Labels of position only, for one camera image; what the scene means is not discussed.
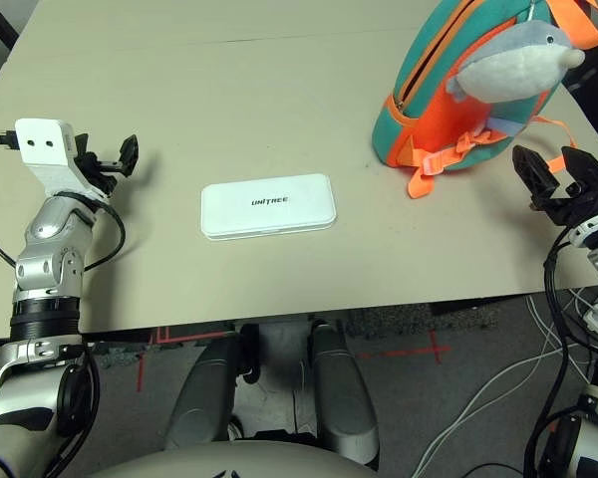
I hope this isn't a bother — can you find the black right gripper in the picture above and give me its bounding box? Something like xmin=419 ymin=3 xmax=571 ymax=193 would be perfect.
xmin=511 ymin=144 xmax=598 ymax=227

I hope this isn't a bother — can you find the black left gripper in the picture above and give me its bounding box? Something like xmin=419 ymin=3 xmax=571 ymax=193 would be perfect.
xmin=73 ymin=132 xmax=142 ymax=198

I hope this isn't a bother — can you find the grey dolphin plush keychain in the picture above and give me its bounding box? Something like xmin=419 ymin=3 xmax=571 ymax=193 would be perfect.
xmin=446 ymin=21 xmax=586 ymax=104

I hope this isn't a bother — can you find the teal and orange backpack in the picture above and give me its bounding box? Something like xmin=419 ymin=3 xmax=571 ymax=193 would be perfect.
xmin=371 ymin=0 xmax=598 ymax=200

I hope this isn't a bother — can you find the white Unitree pencil case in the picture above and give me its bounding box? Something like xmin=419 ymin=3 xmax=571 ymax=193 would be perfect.
xmin=199 ymin=172 xmax=339 ymax=243

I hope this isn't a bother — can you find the white power strip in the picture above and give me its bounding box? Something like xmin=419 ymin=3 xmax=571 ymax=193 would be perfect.
xmin=583 ymin=297 xmax=598 ymax=336

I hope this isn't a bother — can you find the grey robot left leg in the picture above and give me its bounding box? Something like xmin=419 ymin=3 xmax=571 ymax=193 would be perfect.
xmin=164 ymin=332 xmax=246 ymax=452

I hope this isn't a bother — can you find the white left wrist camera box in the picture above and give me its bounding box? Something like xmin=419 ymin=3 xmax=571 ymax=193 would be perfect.
xmin=13 ymin=118 xmax=112 ymax=201

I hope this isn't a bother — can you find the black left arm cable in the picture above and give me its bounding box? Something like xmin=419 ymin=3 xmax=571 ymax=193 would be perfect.
xmin=0 ymin=129 xmax=128 ymax=271

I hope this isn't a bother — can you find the short white floor cable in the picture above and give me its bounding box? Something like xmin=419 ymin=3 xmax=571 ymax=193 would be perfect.
xmin=524 ymin=294 xmax=565 ymax=351

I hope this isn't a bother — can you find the long white floor cable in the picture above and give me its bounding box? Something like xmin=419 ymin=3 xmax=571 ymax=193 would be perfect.
xmin=411 ymin=345 xmax=598 ymax=478

